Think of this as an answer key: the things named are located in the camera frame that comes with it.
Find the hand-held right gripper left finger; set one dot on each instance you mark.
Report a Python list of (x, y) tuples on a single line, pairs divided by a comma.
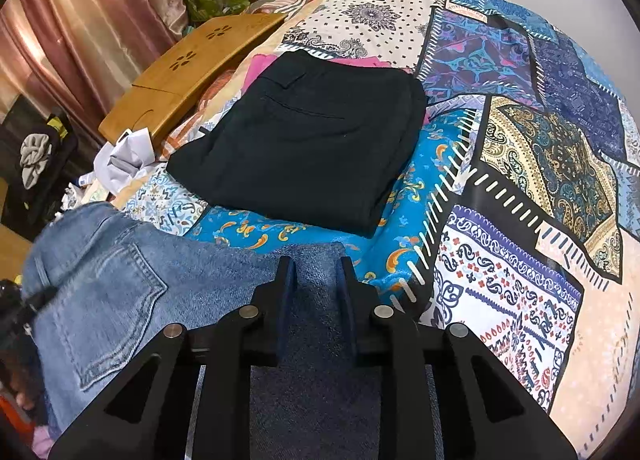
[(287, 290)]

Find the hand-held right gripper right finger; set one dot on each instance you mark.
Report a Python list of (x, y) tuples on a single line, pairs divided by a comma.
[(347, 290)]

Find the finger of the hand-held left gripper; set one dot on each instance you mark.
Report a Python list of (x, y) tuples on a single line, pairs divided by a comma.
[(37, 301)]

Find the blue denim jeans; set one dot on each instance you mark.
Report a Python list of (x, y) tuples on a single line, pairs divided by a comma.
[(125, 290)]

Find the black folded pants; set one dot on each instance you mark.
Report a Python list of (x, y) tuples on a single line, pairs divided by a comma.
[(300, 140)]

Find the scattered papers pile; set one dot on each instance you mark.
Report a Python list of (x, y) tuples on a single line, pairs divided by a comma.
[(79, 192)]

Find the black bag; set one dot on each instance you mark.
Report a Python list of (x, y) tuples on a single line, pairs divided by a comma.
[(60, 165)]

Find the grey cloth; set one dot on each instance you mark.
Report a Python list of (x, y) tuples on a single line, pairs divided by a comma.
[(36, 153)]

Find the crumpled white paper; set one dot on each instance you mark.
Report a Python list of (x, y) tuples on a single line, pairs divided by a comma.
[(125, 155)]

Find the patchwork printed blanket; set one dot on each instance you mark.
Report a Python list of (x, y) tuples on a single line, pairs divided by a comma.
[(525, 165)]

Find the pink garment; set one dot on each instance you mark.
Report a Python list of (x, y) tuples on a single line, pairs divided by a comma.
[(257, 66)]

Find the wooden lap desk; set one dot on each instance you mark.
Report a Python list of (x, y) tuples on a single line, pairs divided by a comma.
[(200, 55)]

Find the pink striped curtain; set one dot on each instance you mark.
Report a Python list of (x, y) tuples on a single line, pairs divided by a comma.
[(75, 15)]

